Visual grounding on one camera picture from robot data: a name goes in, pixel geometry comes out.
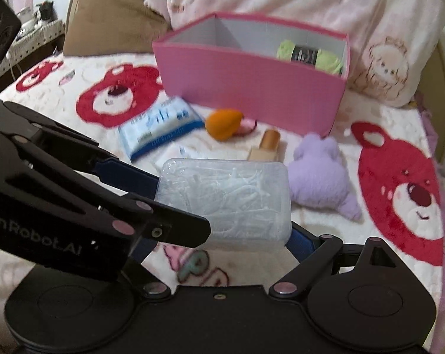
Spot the pink storage box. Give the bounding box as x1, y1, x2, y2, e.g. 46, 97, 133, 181
152, 12, 351, 136

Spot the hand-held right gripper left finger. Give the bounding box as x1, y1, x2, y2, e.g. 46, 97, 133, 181
121, 236, 168, 296

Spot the blue tissue packet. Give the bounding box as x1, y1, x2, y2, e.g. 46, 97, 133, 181
118, 96, 205, 163

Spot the orange makeup sponge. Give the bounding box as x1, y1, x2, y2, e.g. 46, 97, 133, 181
206, 109, 243, 141

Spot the bear printed blanket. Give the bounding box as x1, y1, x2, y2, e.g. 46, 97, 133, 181
0, 53, 445, 354

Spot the green yarn ball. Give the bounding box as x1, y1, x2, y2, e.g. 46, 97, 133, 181
276, 40, 345, 76

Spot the gold-capped foundation bottle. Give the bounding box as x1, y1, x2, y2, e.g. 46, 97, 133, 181
246, 130, 282, 163

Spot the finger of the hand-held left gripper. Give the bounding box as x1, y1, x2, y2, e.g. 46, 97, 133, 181
23, 140, 213, 248
4, 101, 161, 200

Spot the brown pillow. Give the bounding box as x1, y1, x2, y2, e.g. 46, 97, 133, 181
63, 0, 171, 58

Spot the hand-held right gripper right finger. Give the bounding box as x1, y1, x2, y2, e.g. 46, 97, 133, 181
270, 223, 398, 298

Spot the clear plastic box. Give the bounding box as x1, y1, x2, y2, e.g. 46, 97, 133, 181
152, 158, 293, 256

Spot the cloth-covered cabinet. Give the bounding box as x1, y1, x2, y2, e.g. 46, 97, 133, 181
0, 18, 66, 83

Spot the purple cloth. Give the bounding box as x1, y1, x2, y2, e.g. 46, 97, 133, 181
421, 111, 440, 163

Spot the grey cat plush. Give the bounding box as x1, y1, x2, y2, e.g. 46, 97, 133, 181
36, 2, 57, 22

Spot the purple plush toy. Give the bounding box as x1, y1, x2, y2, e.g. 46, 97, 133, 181
289, 133, 362, 222

